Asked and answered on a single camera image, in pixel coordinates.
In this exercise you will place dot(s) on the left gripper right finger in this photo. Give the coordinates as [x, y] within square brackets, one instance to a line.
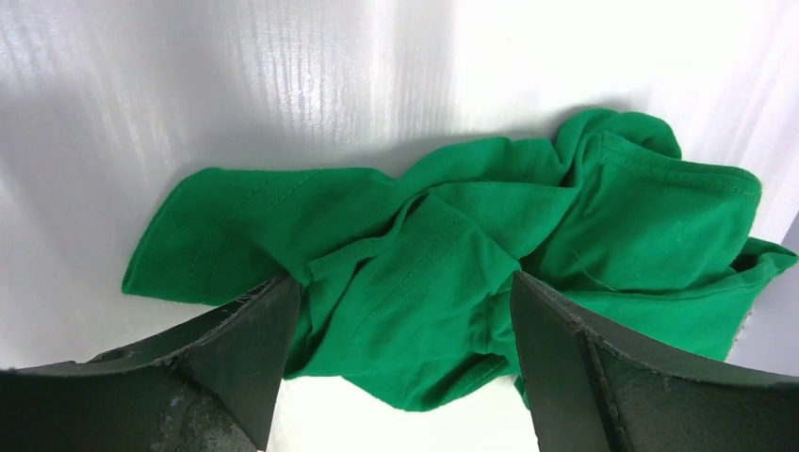
[593, 384]

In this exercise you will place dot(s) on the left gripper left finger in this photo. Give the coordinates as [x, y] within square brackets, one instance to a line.
[208, 384]

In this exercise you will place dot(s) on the green t shirt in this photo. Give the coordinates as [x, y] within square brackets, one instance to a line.
[406, 281]

